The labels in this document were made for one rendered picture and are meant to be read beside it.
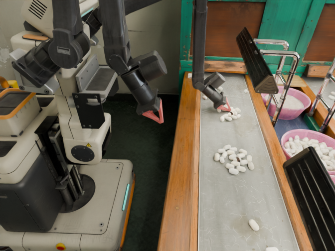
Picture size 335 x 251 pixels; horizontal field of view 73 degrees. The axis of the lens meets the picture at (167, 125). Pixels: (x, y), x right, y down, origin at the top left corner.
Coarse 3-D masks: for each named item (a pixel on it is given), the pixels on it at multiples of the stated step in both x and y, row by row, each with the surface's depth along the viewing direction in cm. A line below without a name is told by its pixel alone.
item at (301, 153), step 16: (288, 160) 51; (304, 160) 48; (320, 160) 45; (288, 176) 49; (304, 176) 46; (320, 176) 43; (304, 192) 44; (320, 192) 41; (304, 208) 42; (320, 208) 40; (304, 224) 41; (320, 224) 38; (320, 240) 37
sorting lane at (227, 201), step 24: (240, 96) 138; (216, 120) 119; (240, 120) 119; (216, 144) 104; (240, 144) 104; (264, 144) 104; (216, 168) 92; (264, 168) 92; (216, 192) 83; (240, 192) 83; (264, 192) 83; (216, 216) 76; (240, 216) 76; (264, 216) 76; (288, 216) 75; (216, 240) 69; (240, 240) 69; (264, 240) 69; (288, 240) 69
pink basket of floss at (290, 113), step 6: (282, 90) 142; (294, 90) 139; (264, 96) 140; (294, 96) 140; (300, 96) 137; (306, 96) 133; (264, 102) 132; (306, 102) 131; (270, 108) 129; (282, 108) 123; (306, 108) 123; (270, 114) 132; (282, 114) 127; (288, 114) 126; (294, 114) 126
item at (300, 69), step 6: (180, 60) 158; (180, 66) 160; (186, 66) 160; (270, 66) 152; (276, 66) 152; (288, 66) 151; (300, 66) 150; (180, 72) 163; (204, 72) 165; (210, 72) 165; (222, 72) 165; (282, 72) 154; (288, 72) 153; (300, 72) 152; (180, 78) 166; (306, 78) 158; (312, 78) 158; (318, 78) 158; (324, 78) 158; (180, 84) 169; (180, 90) 172; (180, 96) 179
